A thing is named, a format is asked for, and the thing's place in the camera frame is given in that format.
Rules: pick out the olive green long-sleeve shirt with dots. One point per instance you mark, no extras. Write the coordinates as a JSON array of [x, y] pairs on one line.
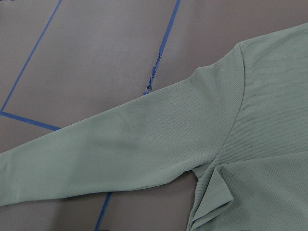
[[240, 124]]

